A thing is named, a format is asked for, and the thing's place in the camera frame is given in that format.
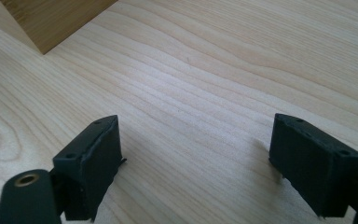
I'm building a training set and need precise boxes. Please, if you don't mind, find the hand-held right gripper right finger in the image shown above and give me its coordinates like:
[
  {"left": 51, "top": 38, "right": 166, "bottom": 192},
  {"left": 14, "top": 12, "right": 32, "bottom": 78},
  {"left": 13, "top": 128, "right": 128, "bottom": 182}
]
[{"left": 268, "top": 112, "right": 358, "bottom": 218}]

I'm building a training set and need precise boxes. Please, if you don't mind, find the wooden tea box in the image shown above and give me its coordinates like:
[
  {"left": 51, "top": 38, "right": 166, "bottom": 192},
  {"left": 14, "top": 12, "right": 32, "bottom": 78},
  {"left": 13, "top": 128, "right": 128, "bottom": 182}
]
[{"left": 0, "top": 0, "right": 119, "bottom": 56}]

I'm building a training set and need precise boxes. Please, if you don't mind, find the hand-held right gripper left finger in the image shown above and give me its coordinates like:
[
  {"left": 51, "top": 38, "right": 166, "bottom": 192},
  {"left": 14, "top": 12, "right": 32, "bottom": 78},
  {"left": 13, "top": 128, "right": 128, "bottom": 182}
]
[{"left": 52, "top": 114, "right": 128, "bottom": 222}]

